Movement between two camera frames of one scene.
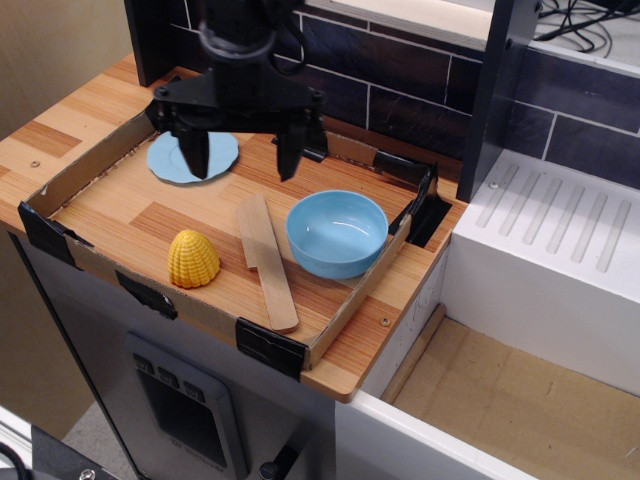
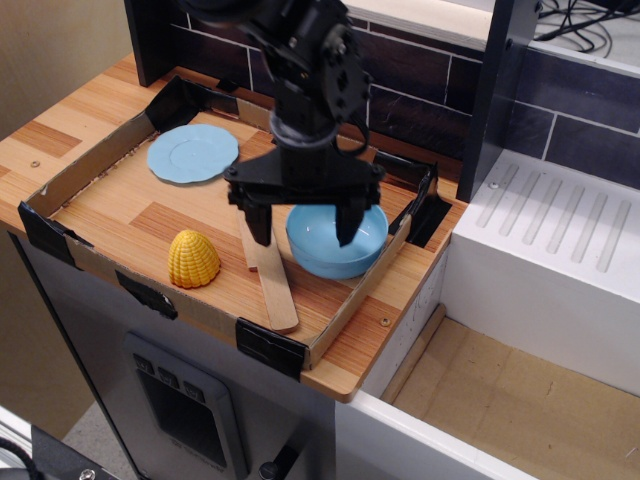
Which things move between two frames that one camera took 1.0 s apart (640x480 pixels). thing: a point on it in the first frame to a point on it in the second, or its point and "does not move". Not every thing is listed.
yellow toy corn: (192, 263) does not move
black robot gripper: (248, 96) to (297, 175)
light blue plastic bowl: (337, 234) does not move
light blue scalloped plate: (168, 162) does not move
